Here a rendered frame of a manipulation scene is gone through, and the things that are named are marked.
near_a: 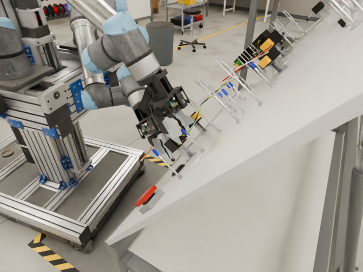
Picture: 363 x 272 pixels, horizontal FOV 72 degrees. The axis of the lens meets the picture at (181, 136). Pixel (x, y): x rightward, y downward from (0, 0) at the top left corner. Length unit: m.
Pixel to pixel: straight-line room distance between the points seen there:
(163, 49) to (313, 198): 3.56
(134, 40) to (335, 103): 0.46
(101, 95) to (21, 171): 1.47
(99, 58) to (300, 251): 0.86
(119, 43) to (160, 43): 3.64
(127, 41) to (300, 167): 0.96
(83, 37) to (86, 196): 1.17
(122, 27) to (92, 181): 1.53
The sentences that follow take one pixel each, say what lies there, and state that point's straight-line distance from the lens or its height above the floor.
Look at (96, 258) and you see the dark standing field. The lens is 1.89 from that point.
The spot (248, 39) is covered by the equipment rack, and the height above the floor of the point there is 1.19.
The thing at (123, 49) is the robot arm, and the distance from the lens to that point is 0.63.
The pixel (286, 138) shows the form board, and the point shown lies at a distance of 0.30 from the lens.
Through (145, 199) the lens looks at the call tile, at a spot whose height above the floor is 1.13.
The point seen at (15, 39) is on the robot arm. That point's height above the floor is 1.31.
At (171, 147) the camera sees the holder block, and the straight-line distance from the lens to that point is 0.77.
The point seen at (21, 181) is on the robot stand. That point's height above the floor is 0.21.
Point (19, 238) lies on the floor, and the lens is 2.18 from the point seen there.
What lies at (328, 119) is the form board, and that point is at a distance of 0.28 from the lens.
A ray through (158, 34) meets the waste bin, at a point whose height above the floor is 0.53.
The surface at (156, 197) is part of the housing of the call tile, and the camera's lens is 0.63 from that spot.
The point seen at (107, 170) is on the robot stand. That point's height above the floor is 0.21.
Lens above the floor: 1.61
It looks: 37 degrees down
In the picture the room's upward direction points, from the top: straight up
